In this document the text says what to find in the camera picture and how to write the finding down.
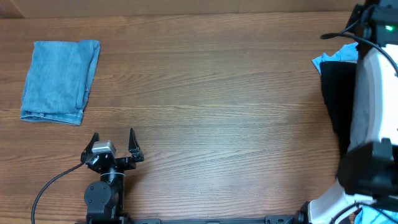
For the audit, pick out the light blue garment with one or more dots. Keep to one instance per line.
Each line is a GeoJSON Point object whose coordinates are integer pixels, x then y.
{"type": "Point", "coordinates": [348, 53]}

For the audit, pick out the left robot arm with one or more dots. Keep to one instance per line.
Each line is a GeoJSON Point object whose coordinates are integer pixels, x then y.
{"type": "Point", "coordinates": [105, 198]}

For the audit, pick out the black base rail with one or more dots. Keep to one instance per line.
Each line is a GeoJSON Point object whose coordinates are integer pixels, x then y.
{"type": "Point", "coordinates": [211, 221]}

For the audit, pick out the folded blue denim jeans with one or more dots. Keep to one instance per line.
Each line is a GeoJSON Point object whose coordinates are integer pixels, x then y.
{"type": "Point", "coordinates": [59, 80]}

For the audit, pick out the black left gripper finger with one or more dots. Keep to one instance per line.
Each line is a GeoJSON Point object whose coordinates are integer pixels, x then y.
{"type": "Point", "coordinates": [88, 148]}
{"type": "Point", "coordinates": [134, 148]}

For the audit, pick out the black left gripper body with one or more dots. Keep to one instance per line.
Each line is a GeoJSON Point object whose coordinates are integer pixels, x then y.
{"type": "Point", "coordinates": [125, 163]}

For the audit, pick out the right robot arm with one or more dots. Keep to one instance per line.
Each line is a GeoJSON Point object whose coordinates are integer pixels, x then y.
{"type": "Point", "coordinates": [366, 179]}

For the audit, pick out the black garment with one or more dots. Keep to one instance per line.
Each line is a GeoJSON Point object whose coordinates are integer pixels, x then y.
{"type": "Point", "coordinates": [337, 84]}

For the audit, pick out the grey shorts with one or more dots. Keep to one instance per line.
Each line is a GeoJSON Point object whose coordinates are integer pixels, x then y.
{"type": "Point", "coordinates": [360, 113]}

